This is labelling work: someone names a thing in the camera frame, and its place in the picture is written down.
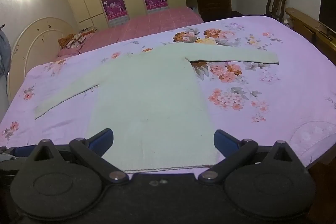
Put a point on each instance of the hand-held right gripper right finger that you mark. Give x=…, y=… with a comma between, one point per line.
x=225, y=142

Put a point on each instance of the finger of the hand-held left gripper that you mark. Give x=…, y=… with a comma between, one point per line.
x=22, y=152

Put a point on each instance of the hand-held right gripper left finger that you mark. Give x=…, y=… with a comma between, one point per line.
x=103, y=138

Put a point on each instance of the light green sweater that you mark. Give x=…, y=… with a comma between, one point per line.
x=147, y=98

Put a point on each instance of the floral bed sheet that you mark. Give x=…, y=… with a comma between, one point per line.
x=275, y=82

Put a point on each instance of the grey hanging garment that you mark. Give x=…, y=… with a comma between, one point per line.
x=4, y=53

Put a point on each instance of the cream round headboard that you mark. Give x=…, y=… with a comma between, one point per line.
x=34, y=37

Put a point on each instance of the pink bed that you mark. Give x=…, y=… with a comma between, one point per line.
x=147, y=22

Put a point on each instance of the wooden footboard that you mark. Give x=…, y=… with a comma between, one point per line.
x=304, y=24

